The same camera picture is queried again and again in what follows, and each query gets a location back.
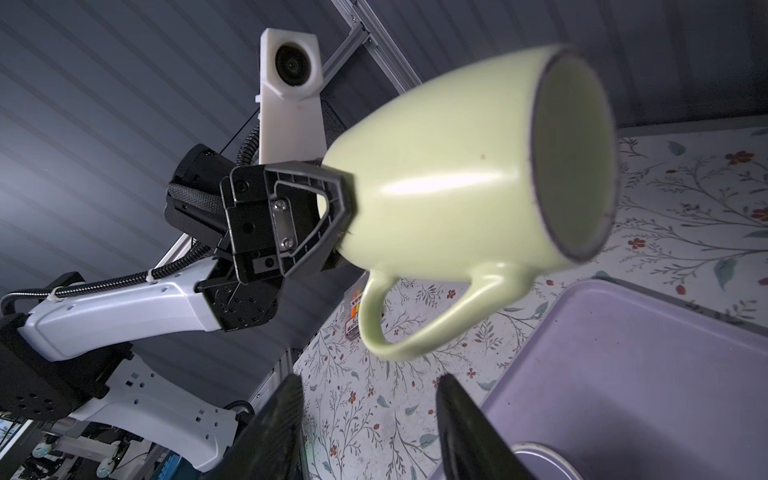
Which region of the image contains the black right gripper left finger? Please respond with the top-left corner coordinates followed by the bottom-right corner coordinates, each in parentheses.
top-left (206, 374), bottom-right (304, 480)

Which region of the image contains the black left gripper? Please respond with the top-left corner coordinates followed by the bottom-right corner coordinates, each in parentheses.
top-left (219, 160), bottom-right (353, 285)

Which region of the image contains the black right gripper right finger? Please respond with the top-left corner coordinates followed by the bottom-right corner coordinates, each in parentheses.
top-left (436, 374), bottom-right (533, 480)

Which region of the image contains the light green mug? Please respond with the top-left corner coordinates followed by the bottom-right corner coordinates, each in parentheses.
top-left (322, 45), bottom-right (620, 361)

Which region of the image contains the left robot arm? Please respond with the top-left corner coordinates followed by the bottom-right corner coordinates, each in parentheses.
top-left (1, 127), bottom-right (351, 474)

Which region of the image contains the purple mug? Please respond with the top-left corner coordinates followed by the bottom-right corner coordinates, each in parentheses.
top-left (511, 442), bottom-right (584, 480)

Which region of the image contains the colourful marker pack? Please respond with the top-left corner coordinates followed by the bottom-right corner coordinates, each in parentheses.
top-left (344, 287), bottom-right (362, 341)

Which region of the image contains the lavender plastic tray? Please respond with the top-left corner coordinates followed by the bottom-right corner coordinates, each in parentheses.
top-left (480, 280), bottom-right (767, 479)

